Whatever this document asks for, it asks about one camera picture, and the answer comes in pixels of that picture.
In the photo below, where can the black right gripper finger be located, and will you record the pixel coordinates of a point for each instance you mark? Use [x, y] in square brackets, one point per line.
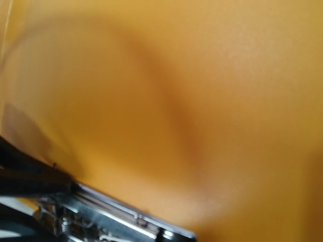
[26, 177]

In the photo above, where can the orange folder edge clip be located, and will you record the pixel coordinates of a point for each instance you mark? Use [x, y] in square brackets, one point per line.
[88, 215]

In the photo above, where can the orange book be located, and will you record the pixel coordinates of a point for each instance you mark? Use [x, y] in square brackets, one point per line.
[207, 114]

